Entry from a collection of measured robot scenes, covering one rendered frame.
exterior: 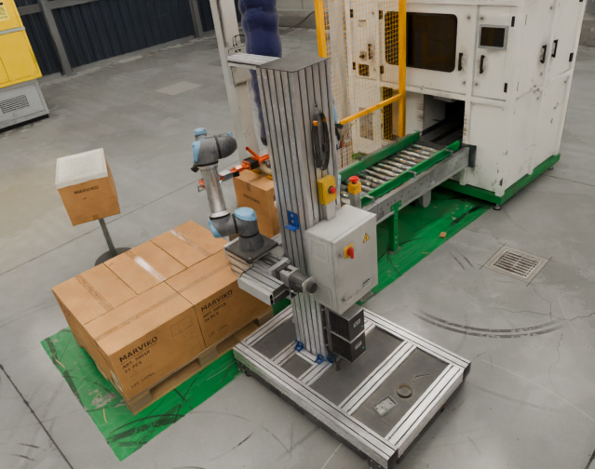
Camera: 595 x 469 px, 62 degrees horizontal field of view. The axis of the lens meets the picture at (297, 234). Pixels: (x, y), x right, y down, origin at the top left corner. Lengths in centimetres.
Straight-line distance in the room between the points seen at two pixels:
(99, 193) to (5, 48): 601
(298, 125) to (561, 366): 233
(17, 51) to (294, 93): 828
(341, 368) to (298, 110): 165
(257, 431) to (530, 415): 161
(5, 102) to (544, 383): 923
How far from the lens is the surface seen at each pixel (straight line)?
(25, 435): 386
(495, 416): 333
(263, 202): 343
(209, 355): 365
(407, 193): 436
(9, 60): 1022
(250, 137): 464
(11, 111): 1034
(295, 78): 230
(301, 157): 242
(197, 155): 266
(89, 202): 451
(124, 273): 388
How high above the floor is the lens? 259
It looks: 32 degrees down
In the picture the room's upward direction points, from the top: 8 degrees counter-clockwise
